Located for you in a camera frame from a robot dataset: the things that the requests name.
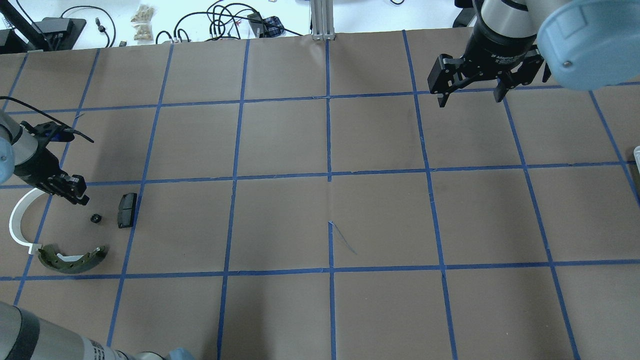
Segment brass brake shoe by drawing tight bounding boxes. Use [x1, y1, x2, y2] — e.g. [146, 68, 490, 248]
[37, 244, 109, 275]

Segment bag of brown parts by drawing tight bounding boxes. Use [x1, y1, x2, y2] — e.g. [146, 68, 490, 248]
[130, 4, 155, 42]

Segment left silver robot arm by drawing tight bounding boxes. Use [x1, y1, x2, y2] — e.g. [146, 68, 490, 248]
[1, 111, 93, 206]

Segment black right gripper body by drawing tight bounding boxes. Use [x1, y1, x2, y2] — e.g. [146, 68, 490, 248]
[427, 30, 545, 96]

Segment black brake pad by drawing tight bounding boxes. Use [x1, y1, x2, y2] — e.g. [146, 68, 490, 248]
[117, 193, 138, 229]

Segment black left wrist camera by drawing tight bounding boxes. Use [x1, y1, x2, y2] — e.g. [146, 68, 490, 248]
[20, 121, 95, 146]

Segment white curved plastic part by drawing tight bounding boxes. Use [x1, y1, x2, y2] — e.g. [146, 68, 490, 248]
[8, 187, 46, 255]

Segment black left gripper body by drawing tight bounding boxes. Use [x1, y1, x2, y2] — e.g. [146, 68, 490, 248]
[13, 150, 87, 201]

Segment tangled black cables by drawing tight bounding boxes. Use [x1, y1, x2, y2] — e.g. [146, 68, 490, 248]
[155, 0, 306, 45]

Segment black device on stand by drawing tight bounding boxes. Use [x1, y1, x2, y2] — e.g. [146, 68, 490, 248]
[0, 0, 87, 55]

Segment aluminium frame post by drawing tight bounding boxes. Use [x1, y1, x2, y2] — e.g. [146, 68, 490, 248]
[309, 0, 336, 41]

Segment small black bearing gear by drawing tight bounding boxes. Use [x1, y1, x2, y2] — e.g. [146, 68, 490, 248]
[90, 213, 103, 224]

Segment ribbed silver metal tray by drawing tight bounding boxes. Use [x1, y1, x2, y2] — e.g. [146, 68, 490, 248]
[632, 145, 640, 173]

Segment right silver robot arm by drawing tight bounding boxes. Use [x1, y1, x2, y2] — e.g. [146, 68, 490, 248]
[427, 0, 640, 108]

